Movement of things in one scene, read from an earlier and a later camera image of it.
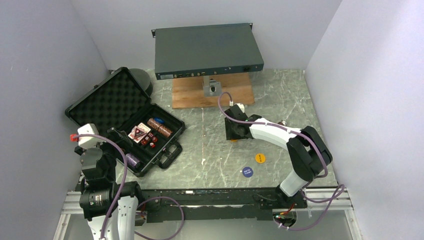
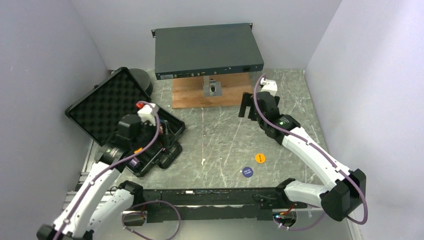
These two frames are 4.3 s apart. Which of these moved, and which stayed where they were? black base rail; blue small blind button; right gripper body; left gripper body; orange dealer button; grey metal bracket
Moved: right gripper body; left gripper body
Stayed: black base rail; grey metal bracket; orange dealer button; blue small blind button
